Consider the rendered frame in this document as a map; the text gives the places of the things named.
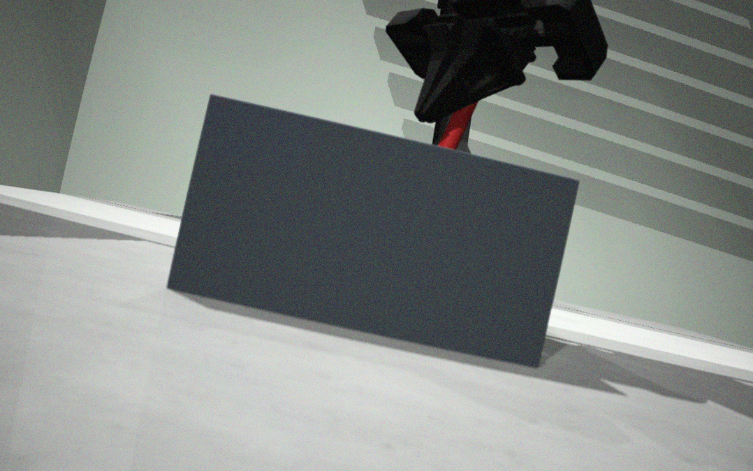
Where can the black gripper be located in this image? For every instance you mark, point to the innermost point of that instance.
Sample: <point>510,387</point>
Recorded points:
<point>483,49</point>

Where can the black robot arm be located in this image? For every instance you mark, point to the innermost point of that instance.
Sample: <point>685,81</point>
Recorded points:
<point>447,7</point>

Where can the red peg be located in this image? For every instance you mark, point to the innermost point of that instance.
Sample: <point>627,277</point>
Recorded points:
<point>456,127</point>

